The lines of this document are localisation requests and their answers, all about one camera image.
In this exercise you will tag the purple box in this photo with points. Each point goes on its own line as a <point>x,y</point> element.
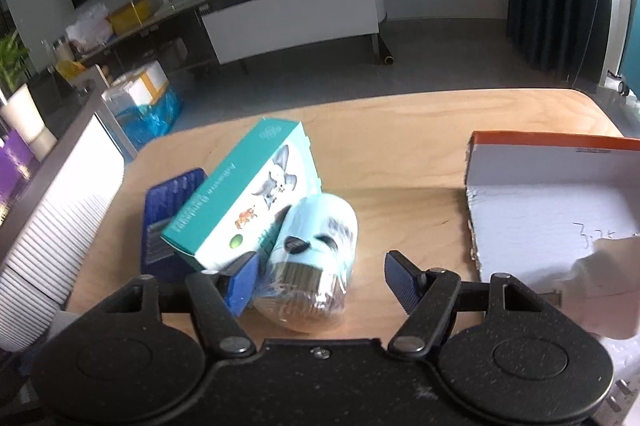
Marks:
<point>12,165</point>

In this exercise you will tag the toothpick jar with teal lid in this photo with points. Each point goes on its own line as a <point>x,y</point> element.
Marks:
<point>320,231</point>

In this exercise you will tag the black tube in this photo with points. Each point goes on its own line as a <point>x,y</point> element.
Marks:
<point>387,56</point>

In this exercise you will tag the orange and white box tray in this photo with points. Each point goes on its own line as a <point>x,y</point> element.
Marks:
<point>540,216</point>

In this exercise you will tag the white and yellow cardboard box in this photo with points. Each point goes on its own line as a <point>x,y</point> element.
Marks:
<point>137,86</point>

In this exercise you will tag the white plug adapter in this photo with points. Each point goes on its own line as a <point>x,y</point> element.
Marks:
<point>605,291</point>

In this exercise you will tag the white ribbed counter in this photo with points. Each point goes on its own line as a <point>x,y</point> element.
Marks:
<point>55,226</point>

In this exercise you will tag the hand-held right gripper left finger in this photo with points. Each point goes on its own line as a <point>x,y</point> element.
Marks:
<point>242,286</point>

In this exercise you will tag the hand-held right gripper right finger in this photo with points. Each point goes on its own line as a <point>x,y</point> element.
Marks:
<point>402,278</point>

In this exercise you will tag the blue plastic case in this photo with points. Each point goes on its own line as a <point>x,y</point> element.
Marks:
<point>165,216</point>

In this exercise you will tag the teal cardboard box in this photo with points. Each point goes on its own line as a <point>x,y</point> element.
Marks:
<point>240,206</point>

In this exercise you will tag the potted plant in white pot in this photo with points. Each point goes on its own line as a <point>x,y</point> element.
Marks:
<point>25,115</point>

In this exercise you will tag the blue plastic bag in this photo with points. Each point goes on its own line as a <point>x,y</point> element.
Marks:
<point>150,118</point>

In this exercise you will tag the white cabinet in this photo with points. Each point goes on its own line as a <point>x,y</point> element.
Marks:
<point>295,13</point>

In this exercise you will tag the teal suitcase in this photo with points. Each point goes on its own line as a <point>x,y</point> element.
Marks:
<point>631,65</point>

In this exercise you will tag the white plastic bag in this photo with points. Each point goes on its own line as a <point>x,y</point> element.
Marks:
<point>90,24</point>

